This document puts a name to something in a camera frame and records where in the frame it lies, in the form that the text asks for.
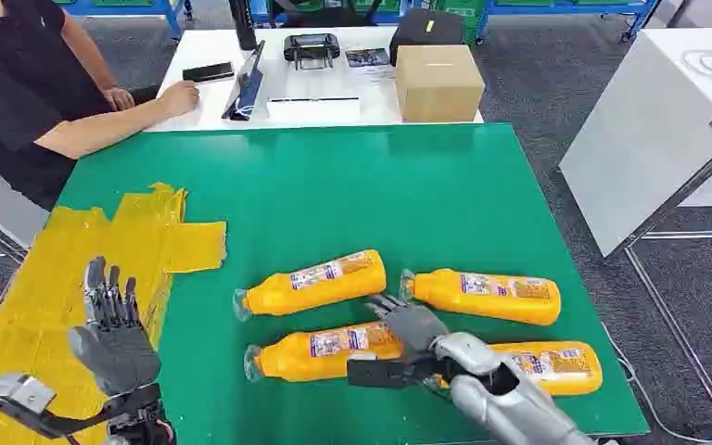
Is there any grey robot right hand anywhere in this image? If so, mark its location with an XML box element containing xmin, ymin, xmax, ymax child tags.
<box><xmin>364</xmin><ymin>293</ymin><xmax>451</xmax><ymax>363</ymax></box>

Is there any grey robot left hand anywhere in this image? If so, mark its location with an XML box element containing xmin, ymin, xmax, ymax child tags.
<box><xmin>67</xmin><ymin>256</ymin><xmax>162</xmax><ymax>398</ymax></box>

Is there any person's right hand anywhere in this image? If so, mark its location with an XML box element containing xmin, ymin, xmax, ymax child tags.
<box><xmin>158</xmin><ymin>80</ymin><xmax>201</xmax><ymax>119</ymax></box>

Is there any person's left hand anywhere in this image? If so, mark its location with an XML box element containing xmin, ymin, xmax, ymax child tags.
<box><xmin>102</xmin><ymin>86</ymin><xmax>136</xmax><ymax>112</ymax></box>

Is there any orange drink bottle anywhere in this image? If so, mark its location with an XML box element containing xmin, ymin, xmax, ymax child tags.
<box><xmin>243</xmin><ymin>321</ymin><xmax>405</xmax><ymax>383</ymax></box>
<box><xmin>233</xmin><ymin>248</ymin><xmax>388</xmax><ymax>323</ymax></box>
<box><xmin>439</xmin><ymin>341</ymin><xmax>604</xmax><ymax>398</ymax></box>
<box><xmin>399</xmin><ymin>268</ymin><xmax>562</xmax><ymax>326</ymax></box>

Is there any black smartphone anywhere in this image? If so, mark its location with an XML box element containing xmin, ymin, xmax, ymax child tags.
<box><xmin>182</xmin><ymin>61</ymin><xmax>235</xmax><ymax>84</ymax></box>

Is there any dark tablet with cover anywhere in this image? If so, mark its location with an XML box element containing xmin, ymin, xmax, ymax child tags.
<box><xmin>221</xmin><ymin>40</ymin><xmax>267</xmax><ymax>122</ymax></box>

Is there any blue metal rack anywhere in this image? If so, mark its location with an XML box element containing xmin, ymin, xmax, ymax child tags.
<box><xmin>248</xmin><ymin>0</ymin><xmax>663</xmax><ymax>45</ymax></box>
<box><xmin>55</xmin><ymin>0</ymin><xmax>189</xmax><ymax>39</ymax></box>

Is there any yellow sheet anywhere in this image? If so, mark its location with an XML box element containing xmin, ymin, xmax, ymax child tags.
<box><xmin>0</xmin><ymin>182</ymin><xmax>228</xmax><ymax>445</ymax></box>

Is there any black upright stand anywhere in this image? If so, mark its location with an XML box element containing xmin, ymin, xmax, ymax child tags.
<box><xmin>228</xmin><ymin>0</ymin><xmax>260</xmax><ymax>52</ymax></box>

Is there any person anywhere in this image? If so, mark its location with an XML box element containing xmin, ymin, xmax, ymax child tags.
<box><xmin>0</xmin><ymin>0</ymin><xmax>201</xmax><ymax>213</ymax></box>

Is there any black handheld controller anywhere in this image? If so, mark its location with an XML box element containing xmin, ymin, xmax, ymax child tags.
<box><xmin>283</xmin><ymin>32</ymin><xmax>342</xmax><ymax>71</ymax></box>

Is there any white desk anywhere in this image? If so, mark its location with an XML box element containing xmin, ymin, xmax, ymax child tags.
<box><xmin>146</xmin><ymin>26</ymin><xmax>485</xmax><ymax>134</ymax></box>

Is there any printed booklet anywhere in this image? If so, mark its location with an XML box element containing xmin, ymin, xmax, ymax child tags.
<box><xmin>344</xmin><ymin>47</ymin><xmax>391</xmax><ymax>70</ymax></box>

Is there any brown cardboard box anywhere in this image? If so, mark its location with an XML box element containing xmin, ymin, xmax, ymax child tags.
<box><xmin>394</xmin><ymin>44</ymin><xmax>486</xmax><ymax>123</ymax></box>

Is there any black case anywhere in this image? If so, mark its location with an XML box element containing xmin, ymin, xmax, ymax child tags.
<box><xmin>388</xmin><ymin>6</ymin><xmax>467</xmax><ymax>68</ymax></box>

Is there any green crate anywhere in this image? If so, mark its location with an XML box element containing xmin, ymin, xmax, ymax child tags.
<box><xmin>434</xmin><ymin>0</ymin><xmax>488</xmax><ymax>45</ymax></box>

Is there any white side table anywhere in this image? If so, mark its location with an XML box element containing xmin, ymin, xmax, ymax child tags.
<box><xmin>558</xmin><ymin>27</ymin><xmax>712</xmax><ymax>259</ymax></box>

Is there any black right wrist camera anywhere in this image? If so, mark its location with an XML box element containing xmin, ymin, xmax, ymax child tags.
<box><xmin>346</xmin><ymin>357</ymin><xmax>455</xmax><ymax>390</ymax></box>

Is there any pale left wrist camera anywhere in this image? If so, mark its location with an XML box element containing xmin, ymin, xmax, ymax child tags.
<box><xmin>0</xmin><ymin>373</ymin><xmax>160</xmax><ymax>440</ymax></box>

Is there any grey floor cable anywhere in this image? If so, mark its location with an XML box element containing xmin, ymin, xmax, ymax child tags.
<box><xmin>600</xmin><ymin>322</ymin><xmax>712</xmax><ymax>445</ymax></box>

